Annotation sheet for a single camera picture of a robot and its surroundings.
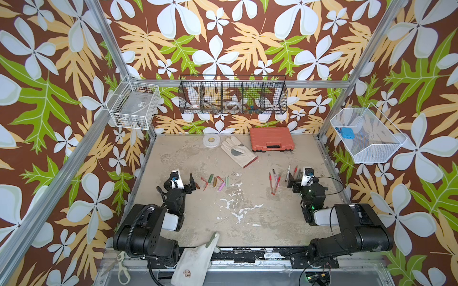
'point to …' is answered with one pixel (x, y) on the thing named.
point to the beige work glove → (237, 151)
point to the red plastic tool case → (274, 139)
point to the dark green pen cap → (210, 178)
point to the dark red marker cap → (198, 186)
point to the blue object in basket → (347, 133)
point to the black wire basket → (232, 94)
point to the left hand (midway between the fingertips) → (181, 173)
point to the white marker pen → (287, 173)
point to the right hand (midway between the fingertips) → (298, 173)
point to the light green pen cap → (227, 181)
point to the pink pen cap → (222, 186)
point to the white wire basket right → (376, 138)
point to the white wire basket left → (133, 104)
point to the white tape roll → (211, 140)
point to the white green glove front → (194, 263)
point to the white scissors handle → (123, 276)
